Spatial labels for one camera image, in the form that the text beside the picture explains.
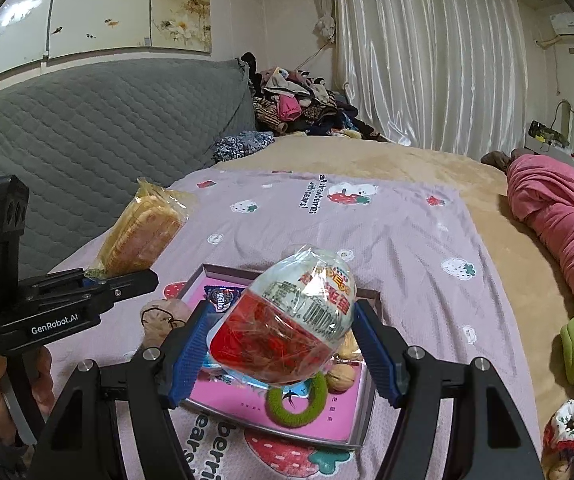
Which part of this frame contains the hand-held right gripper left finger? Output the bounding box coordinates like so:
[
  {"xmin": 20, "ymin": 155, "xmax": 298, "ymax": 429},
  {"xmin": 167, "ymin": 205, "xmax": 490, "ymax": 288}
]
[{"xmin": 37, "ymin": 301, "xmax": 218, "ymax": 480}]

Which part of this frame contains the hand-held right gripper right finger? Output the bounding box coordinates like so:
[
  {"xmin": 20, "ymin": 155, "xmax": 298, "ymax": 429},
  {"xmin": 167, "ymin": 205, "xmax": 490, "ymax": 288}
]
[{"xmin": 354, "ymin": 299, "xmax": 545, "ymax": 480}]

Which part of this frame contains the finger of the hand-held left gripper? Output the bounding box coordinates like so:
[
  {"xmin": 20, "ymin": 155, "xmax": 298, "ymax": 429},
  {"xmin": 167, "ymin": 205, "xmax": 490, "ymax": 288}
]
[
  {"xmin": 30, "ymin": 267, "xmax": 110, "ymax": 293},
  {"xmin": 87, "ymin": 268, "xmax": 159, "ymax": 308}
]

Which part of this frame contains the clear cracker packet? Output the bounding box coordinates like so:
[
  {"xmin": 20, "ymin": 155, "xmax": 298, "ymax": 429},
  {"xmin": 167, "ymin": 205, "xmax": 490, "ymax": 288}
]
[{"xmin": 334, "ymin": 330, "xmax": 365, "ymax": 363}]

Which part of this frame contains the beige mesh hair scrunchie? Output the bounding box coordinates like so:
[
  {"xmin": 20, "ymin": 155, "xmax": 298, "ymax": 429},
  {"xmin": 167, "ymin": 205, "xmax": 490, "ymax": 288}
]
[{"xmin": 140, "ymin": 297, "xmax": 195, "ymax": 348}]

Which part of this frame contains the yellow snack packet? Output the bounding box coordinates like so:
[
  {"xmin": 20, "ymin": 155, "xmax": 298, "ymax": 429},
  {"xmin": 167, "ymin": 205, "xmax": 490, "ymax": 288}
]
[{"xmin": 87, "ymin": 177, "xmax": 200, "ymax": 281}]

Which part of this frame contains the blue cookie packet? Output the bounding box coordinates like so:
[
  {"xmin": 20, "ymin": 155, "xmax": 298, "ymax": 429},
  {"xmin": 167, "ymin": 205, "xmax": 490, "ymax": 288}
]
[{"xmin": 203, "ymin": 285, "xmax": 248, "ymax": 316}]

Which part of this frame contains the shallow brown cardboard box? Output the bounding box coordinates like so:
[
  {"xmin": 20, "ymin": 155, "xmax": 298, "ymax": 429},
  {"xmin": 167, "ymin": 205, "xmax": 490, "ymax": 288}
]
[{"xmin": 167, "ymin": 262, "xmax": 385, "ymax": 451}]

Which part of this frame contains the large red toy egg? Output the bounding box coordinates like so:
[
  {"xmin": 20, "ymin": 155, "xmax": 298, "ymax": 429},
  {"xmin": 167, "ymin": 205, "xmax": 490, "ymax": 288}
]
[{"xmin": 206, "ymin": 244, "xmax": 358, "ymax": 386}]

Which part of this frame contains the green fuzzy hair scrunchie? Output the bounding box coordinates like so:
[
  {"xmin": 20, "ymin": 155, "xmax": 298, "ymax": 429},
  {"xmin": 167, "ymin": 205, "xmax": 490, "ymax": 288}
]
[{"xmin": 266, "ymin": 372, "xmax": 329, "ymax": 429}]

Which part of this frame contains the pink picture book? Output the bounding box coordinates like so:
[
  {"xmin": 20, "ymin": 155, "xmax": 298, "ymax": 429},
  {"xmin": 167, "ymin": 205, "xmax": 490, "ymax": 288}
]
[{"xmin": 182, "ymin": 280, "xmax": 368, "ymax": 441}]

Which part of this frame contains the purple strawberry printed blanket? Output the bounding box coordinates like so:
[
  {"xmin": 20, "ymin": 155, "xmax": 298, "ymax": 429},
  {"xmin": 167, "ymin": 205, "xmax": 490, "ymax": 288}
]
[{"xmin": 42, "ymin": 167, "xmax": 542, "ymax": 480}]

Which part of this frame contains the grey quilted headboard cover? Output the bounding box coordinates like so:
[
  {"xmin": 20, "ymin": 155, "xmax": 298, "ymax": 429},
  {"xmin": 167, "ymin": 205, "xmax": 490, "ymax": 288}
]
[{"xmin": 0, "ymin": 57, "xmax": 258, "ymax": 306}]

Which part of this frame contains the blue floral cloth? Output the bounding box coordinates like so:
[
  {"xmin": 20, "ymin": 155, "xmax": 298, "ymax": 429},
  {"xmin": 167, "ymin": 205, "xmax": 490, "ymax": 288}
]
[{"xmin": 212, "ymin": 130, "xmax": 275, "ymax": 163}]

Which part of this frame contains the tan bed sheet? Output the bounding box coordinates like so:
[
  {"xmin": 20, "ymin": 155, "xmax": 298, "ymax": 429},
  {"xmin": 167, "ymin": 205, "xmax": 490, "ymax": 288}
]
[{"xmin": 212, "ymin": 135, "xmax": 574, "ymax": 480}]

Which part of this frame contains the red white patterned cloth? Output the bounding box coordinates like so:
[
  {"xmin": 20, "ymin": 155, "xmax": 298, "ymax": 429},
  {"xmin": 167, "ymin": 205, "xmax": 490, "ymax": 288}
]
[{"xmin": 542, "ymin": 399, "xmax": 574, "ymax": 466}]

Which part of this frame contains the dark brown cloth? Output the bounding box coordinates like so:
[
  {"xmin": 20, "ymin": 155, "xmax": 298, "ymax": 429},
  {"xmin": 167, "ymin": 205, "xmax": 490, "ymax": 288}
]
[{"xmin": 481, "ymin": 151, "xmax": 518, "ymax": 171}]

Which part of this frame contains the pink quilt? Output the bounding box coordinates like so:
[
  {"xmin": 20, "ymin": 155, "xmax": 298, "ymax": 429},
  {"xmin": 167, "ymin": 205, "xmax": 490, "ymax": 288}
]
[{"xmin": 507, "ymin": 154, "xmax": 574, "ymax": 311}]

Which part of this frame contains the pile of clothes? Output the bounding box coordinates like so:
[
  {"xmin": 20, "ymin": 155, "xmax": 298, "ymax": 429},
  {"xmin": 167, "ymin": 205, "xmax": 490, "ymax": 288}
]
[{"xmin": 242, "ymin": 52, "xmax": 383, "ymax": 141}]

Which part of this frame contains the black gadget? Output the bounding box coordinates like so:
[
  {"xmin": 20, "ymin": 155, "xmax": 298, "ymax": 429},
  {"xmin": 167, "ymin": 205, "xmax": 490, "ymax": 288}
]
[{"xmin": 528, "ymin": 120, "xmax": 568, "ymax": 148}]

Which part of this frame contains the white shiny curtain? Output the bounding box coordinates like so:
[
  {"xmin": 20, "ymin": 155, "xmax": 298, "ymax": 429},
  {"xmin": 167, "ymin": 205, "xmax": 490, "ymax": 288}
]
[{"xmin": 334, "ymin": 0, "xmax": 530, "ymax": 153}]

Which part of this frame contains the white air conditioner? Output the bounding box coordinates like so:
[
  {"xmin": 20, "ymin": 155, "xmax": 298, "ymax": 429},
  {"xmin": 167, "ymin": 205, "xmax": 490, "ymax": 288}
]
[{"xmin": 549, "ymin": 10, "xmax": 574, "ymax": 38}]

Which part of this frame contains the floral wall painting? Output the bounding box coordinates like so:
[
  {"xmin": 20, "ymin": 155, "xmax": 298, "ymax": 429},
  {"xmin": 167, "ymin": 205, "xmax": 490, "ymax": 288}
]
[{"xmin": 0, "ymin": 0, "xmax": 213, "ymax": 91}]

